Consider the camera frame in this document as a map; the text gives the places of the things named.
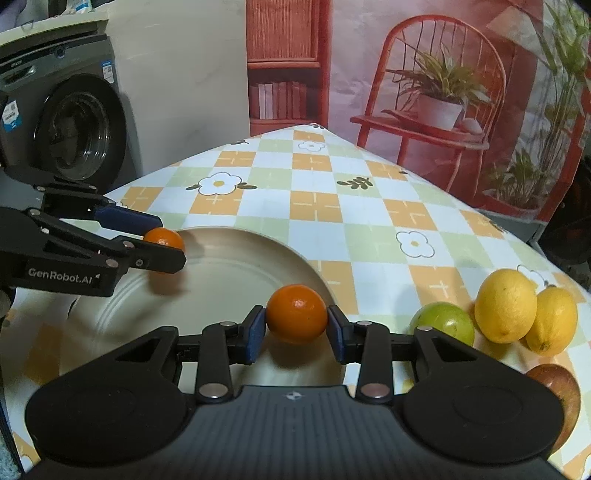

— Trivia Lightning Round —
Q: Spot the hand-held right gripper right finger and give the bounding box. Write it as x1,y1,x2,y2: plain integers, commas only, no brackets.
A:
327,305,478,401

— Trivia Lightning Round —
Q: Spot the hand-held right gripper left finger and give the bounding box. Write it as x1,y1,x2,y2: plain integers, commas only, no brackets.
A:
113,305,267,401

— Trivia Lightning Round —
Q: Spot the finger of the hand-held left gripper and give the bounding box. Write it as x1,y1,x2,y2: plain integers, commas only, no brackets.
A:
39,182,163,232
25,208,188,274

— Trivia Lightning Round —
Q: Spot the orange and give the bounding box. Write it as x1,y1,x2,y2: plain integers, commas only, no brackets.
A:
143,226,185,254
265,284,329,346

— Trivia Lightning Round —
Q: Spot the beige round plate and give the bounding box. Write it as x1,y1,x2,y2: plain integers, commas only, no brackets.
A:
59,226,345,398

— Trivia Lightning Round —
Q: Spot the green apple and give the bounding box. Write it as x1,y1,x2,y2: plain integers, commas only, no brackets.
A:
409,301,476,348

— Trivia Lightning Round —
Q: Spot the large yellow lemon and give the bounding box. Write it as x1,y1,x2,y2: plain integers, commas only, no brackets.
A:
474,268,539,344

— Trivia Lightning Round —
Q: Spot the small yellow lemon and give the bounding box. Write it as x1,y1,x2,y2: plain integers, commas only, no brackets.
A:
525,286,579,356

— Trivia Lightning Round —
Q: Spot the grey washing machine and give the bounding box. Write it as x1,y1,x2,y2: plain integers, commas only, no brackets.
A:
0,32,134,195

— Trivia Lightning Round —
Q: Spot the checked floral tablecloth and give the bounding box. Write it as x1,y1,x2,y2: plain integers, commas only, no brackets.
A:
0,124,591,480

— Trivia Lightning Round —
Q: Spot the red apple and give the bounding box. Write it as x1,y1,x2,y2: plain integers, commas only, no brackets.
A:
526,364,581,439

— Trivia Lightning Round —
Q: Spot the black exercise bike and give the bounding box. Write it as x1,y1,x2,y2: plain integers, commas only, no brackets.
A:
538,152,591,296

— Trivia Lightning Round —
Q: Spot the printed red chair backdrop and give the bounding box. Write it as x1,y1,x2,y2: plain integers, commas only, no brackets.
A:
246,0,591,222

